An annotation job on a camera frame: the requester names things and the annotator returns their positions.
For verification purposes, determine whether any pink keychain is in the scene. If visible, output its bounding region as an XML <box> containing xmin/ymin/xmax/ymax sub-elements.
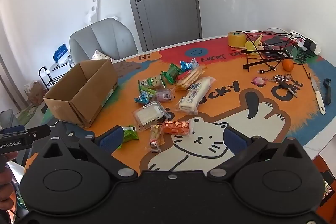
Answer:
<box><xmin>252</xmin><ymin>76</ymin><xmax>268</xmax><ymax>87</ymax></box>

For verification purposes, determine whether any green floor mat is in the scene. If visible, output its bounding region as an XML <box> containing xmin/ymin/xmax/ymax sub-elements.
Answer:
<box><xmin>17</xmin><ymin>104</ymin><xmax>40</xmax><ymax>125</ymax></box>

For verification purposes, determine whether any yellow tape roll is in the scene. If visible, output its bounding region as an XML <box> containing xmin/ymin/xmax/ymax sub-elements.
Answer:
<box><xmin>227</xmin><ymin>31</ymin><xmax>247</xmax><ymax>48</ymax></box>

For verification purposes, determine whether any green white biscuit packet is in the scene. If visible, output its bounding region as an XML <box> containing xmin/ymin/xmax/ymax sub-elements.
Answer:
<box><xmin>138</xmin><ymin>74</ymin><xmax>167</xmax><ymax>94</ymax></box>

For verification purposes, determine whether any small brown cardboard box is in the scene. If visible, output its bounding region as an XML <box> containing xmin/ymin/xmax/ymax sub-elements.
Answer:
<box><xmin>25</xmin><ymin>81</ymin><xmax>48</xmax><ymax>106</ymax></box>

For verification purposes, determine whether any dark green snack packet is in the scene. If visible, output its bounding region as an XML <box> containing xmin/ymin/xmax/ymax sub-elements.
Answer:
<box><xmin>162</xmin><ymin>63</ymin><xmax>183</xmax><ymax>84</ymax></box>

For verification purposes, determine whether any black shoe rack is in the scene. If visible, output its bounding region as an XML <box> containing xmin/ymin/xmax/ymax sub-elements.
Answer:
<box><xmin>39</xmin><ymin>56</ymin><xmax>74</xmax><ymax>88</ymax></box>

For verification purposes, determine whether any white square cake packet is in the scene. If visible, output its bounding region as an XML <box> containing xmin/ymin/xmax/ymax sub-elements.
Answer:
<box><xmin>133</xmin><ymin>102</ymin><xmax>171</xmax><ymax>132</ymax></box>

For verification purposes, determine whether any long white bread packet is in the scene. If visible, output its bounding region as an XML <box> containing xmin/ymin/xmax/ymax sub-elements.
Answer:
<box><xmin>179</xmin><ymin>76</ymin><xmax>216</xmax><ymax>115</ymax></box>

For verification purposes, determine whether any red snack packet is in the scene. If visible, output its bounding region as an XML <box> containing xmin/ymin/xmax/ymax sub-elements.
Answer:
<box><xmin>176</xmin><ymin>72</ymin><xmax>190</xmax><ymax>83</ymax></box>

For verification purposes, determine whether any black charging cable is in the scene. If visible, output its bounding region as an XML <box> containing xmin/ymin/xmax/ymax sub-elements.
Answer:
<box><xmin>258</xmin><ymin>52</ymin><xmax>286</xmax><ymax>74</ymax></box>
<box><xmin>262</xmin><ymin>38</ymin><xmax>293</xmax><ymax>71</ymax></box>

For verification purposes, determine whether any light green snack packet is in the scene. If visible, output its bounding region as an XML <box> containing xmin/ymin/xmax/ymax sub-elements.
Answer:
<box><xmin>123</xmin><ymin>126</ymin><xmax>139</xmax><ymax>143</ymax></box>

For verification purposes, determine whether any bunch of keys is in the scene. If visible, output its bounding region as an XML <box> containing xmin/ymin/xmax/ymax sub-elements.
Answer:
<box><xmin>273</xmin><ymin>74</ymin><xmax>300</xmax><ymax>98</ymax></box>

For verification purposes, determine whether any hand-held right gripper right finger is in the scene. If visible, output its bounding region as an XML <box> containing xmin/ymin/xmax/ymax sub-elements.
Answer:
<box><xmin>207</xmin><ymin>126</ymin><xmax>306</xmax><ymax>182</ymax></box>

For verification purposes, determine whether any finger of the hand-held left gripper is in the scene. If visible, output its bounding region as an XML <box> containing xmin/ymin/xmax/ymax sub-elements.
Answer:
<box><xmin>0</xmin><ymin>125</ymin><xmax>51</xmax><ymax>139</ymax></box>

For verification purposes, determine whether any printed cat table mat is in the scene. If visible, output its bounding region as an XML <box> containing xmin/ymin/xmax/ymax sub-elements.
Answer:
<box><xmin>25</xmin><ymin>31</ymin><xmax>336</xmax><ymax>174</ymax></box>

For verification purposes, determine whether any white handled knife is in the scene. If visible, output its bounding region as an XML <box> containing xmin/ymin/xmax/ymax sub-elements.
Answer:
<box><xmin>311</xmin><ymin>78</ymin><xmax>326</xmax><ymax>115</ymax></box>

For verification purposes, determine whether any yellow plastic clip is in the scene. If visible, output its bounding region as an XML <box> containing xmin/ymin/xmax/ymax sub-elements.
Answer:
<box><xmin>245</xmin><ymin>35</ymin><xmax>263</xmax><ymax>53</ymax></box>

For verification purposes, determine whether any white power strip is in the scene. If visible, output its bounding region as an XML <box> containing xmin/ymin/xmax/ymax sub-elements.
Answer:
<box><xmin>290</xmin><ymin>29</ymin><xmax>322</xmax><ymax>56</ymax></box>

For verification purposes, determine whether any person's left hand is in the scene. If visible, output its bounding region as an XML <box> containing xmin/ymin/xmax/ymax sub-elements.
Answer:
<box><xmin>0</xmin><ymin>161</ymin><xmax>15</xmax><ymax>211</ymax></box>

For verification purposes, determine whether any slim sausage stick packet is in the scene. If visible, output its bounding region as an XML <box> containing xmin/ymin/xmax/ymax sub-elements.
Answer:
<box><xmin>149</xmin><ymin>124</ymin><xmax>164</xmax><ymax>153</ymax></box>

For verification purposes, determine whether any clear cracker packet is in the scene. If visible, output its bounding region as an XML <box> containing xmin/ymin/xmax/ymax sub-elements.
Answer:
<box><xmin>174</xmin><ymin>67</ymin><xmax>207</xmax><ymax>92</ymax></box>

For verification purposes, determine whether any black power adapter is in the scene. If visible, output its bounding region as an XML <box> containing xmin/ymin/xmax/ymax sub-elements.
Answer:
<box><xmin>303</xmin><ymin>38</ymin><xmax>318</xmax><ymax>51</ymax></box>

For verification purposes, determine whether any white foam board with holes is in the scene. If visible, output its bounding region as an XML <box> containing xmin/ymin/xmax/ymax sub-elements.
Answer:
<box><xmin>83</xmin><ymin>0</ymin><xmax>101</xmax><ymax>25</ymax></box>

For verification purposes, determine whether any orange chair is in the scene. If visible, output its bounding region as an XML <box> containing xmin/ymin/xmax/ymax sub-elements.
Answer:
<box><xmin>311</xmin><ymin>154</ymin><xmax>336</xmax><ymax>223</ymax></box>

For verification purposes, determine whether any grey chair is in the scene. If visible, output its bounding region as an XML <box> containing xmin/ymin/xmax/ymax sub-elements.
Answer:
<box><xmin>70</xmin><ymin>18</ymin><xmax>139</xmax><ymax>67</ymax></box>

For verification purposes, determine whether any dotted white cushion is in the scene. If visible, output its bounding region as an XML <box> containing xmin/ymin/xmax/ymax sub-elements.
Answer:
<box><xmin>91</xmin><ymin>50</ymin><xmax>113</xmax><ymax>61</ymax></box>

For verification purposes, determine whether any blue snack packet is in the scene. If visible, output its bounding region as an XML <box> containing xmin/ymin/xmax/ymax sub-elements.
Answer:
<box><xmin>180</xmin><ymin>58</ymin><xmax>199</xmax><ymax>71</ymax></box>
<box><xmin>134</xmin><ymin>91</ymin><xmax>153</xmax><ymax>104</ymax></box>

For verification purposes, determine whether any thin black cable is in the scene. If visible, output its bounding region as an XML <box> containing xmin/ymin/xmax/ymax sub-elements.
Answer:
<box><xmin>289</xmin><ymin>52</ymin><xmax>314</xmax><ymax>80</ymax></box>

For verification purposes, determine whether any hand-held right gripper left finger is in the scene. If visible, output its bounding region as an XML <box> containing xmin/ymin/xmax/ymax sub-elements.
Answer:
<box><xmin>39</xmin><ymin>126</ymin><xmax>138</xmax><ymax>183</ymax></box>

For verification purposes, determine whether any orange tangerine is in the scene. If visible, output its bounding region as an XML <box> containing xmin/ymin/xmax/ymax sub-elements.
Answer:
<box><xmin>282</xmin><ymin>59</ymin><xmax>294</xmax><ymax>72</ymax></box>

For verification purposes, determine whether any blue white bag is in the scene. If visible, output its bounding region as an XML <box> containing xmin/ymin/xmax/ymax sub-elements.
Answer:
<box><xmin>52</xmin><ymin>43</ymin><xmax>70</xmax><ymax>62</ymax></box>

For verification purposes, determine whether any grey cabinet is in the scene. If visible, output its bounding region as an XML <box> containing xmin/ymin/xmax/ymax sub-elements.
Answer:
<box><xmin>0</xmin><ymin>109</ymin><xmax>21</xmax><ymax>130</ymax></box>

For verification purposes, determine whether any black folding stand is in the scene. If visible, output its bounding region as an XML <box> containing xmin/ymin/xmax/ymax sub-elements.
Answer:
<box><xmin>241</xmin><ymin>48</ymin><xmax>292</xmax><ymax>73</ymax></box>

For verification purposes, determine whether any black peeler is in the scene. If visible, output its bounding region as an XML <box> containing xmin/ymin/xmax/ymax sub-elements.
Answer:
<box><xmin>323</xmin><ymin>78</ymin><xmax>333</xmax><ymax>105</ymax></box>

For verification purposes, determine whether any orange snack packet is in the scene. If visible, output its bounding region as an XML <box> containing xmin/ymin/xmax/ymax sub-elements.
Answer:
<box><xmin>161</xmin><ymin>120</ymin><xmax>191</xmax><ymax>137</ymax></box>

